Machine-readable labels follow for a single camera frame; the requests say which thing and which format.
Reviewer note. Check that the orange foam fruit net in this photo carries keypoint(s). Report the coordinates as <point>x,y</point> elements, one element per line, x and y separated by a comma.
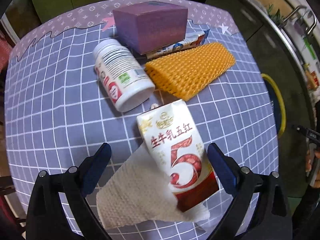
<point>184,74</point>

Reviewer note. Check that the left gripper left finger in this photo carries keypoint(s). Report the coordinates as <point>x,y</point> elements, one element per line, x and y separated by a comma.
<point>46,218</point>

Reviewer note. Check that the chrome sink faucet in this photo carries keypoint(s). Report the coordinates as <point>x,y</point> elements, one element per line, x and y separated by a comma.
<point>302,19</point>

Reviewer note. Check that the red white milk carton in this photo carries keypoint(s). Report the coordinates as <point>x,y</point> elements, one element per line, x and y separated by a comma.
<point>174,142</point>

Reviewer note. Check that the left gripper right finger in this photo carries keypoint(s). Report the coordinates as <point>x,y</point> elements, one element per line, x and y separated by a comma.
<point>259,208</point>

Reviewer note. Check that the white supplement bottle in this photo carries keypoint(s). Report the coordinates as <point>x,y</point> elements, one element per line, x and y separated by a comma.
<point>121,75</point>

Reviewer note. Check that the purple cardboard box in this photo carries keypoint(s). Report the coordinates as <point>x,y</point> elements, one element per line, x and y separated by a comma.
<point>151,25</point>

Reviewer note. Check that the yellow rimmed black trash bin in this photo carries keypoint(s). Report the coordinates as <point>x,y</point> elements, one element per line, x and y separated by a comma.
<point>277,104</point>

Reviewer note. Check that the purple grid tablecloth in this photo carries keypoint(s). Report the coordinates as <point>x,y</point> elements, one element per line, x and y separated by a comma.
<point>57,114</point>

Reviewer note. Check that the blue white snack wrapper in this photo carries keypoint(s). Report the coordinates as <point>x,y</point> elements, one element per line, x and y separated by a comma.
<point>191,40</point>

